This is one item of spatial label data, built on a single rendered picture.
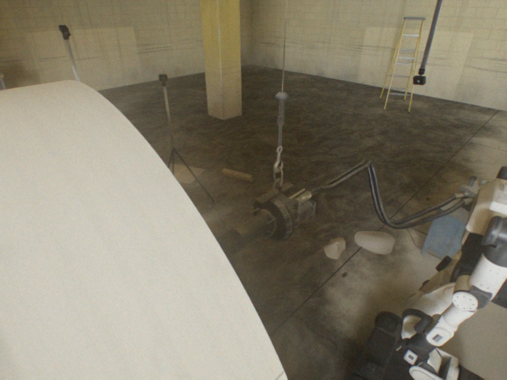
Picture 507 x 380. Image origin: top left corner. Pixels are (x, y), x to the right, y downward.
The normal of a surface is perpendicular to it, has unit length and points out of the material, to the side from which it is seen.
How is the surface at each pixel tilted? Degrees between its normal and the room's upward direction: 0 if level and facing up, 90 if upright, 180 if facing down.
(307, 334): 0
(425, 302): 90
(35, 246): 33
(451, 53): 90
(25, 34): 90
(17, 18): 90
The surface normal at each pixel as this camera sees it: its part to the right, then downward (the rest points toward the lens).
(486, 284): -0.62, 0.41
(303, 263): 0.00, -0.85
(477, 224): -0.99, -0.02
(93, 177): 0.32, -0.59
